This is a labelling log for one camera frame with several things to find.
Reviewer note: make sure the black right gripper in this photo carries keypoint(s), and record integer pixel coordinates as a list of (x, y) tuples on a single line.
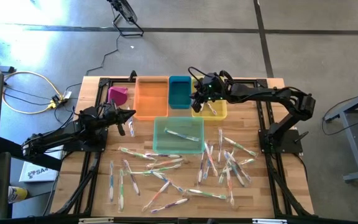
[(219, 88)]

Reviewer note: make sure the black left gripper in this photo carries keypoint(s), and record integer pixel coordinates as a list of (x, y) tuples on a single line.
[(109, 117)]

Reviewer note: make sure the blue toothbrush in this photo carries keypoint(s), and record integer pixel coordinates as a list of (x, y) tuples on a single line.
[(200, 169), (131, 127), (166, 180), (207, 163), (111, 182)]

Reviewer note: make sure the yellow-green toothbrush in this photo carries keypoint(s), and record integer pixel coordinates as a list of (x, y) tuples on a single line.
[(222, 177)]

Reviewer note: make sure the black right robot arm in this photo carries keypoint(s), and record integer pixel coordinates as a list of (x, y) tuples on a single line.
[(259, 92)]

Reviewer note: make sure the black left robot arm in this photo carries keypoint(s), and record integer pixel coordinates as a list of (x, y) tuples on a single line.
[(54, 137)]

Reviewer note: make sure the teal plastic bin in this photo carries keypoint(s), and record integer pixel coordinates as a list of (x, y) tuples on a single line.
[(180, 93)]

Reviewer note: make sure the magenta plastic bin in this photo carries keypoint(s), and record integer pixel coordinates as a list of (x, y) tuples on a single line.
[(117, 95)]

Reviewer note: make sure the yellow plastic bin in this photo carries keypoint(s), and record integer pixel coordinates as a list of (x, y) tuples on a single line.
[(221, 112)]

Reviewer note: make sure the orange plastic bin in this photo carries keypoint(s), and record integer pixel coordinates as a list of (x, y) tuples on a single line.
[(151, 99)]

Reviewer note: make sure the green translucent plastic bin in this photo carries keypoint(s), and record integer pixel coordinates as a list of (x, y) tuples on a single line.
[(169, 146)]

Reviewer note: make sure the purple wrapped toothbrush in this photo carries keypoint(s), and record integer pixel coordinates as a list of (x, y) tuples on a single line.
[(163, 155), (131, 178), (169, 205)]

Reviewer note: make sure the white power adapter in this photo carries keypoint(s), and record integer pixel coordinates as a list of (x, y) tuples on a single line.
[(68, 94)]

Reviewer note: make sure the yellow power plug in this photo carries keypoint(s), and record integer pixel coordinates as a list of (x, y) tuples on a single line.
[(54, 102)]

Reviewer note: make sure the black floor fan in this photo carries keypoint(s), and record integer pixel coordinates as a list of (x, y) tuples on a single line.
[(126, 12)]

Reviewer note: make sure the white printed box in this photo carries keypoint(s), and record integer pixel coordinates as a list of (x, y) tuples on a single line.
[(39, 172)]

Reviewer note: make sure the white label plate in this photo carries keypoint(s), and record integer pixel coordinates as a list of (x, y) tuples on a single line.
[(95, 221), (269, 221)]

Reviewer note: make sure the yellow can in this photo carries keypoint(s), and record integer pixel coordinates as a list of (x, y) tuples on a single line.
[(18, 194)]

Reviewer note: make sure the grey metal table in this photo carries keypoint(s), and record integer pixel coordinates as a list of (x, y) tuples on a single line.
[(354, 155)]

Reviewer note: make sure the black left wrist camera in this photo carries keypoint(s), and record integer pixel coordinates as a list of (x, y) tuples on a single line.
[(117, 109)]

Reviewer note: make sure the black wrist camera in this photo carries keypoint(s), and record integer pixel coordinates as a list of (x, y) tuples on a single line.
[(117, 109), (209, 88)]

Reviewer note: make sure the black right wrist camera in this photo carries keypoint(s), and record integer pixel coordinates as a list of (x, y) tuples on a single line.
[(209, 88)]

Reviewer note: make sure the black aluminium table frame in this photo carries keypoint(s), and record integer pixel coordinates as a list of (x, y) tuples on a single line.
[(103, 82)]

